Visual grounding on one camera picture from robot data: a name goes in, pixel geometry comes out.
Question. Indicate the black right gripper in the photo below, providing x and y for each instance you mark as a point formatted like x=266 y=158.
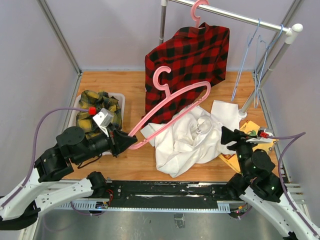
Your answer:
x=228 y=135

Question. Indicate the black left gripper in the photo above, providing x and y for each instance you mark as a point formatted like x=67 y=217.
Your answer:
x=121 y=141

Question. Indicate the white shirt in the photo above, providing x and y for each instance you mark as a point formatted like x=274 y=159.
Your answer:
x=195 y=138

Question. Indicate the blue wire hanger of grey shirt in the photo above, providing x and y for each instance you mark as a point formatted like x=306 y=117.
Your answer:
x=258 y=74

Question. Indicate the yellow plaid flannel shirt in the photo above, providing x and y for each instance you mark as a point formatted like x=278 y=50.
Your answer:
x=98 y=100

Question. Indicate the red black plaid shirt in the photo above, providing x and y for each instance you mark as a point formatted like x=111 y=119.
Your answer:
x=193 y=55

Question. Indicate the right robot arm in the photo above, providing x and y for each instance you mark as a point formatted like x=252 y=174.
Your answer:
x=257 y=185

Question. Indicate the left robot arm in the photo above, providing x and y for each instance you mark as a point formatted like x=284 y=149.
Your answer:
x=22 y=207

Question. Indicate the white plastic laundry basket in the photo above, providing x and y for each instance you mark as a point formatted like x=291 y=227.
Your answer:
x=115 y=96

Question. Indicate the metal clothes rack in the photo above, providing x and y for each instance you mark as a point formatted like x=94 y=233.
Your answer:
x=290 y=34

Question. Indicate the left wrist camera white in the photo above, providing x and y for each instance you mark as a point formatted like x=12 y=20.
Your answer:
x=102 y=119

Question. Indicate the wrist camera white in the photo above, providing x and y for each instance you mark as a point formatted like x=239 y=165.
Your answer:
x=102 y=119
x=262 y=137

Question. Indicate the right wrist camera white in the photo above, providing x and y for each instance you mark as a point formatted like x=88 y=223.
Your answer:
x=262 y=137

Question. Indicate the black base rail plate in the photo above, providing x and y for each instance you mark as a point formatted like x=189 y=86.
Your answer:
x=167 y=195

